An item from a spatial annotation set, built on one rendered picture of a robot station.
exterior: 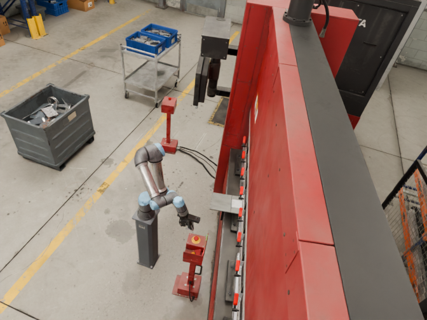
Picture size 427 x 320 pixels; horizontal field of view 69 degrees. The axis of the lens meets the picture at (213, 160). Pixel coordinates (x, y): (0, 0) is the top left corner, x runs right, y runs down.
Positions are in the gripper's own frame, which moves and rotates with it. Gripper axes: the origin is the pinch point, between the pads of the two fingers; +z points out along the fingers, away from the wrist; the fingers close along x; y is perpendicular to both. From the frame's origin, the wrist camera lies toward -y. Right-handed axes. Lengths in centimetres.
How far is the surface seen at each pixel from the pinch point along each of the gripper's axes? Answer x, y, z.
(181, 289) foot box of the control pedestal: 13, 30, 75
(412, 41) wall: -658, -355, 159
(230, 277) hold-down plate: 32.0, -31.3, 13.0
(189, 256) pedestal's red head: 14.4, 4.0, 14.9
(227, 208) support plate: -20.8, -24.9, 0.1
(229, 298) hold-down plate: 47, -33, 14
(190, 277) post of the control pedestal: 7, 18, 63
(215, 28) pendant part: -143, -17, -104
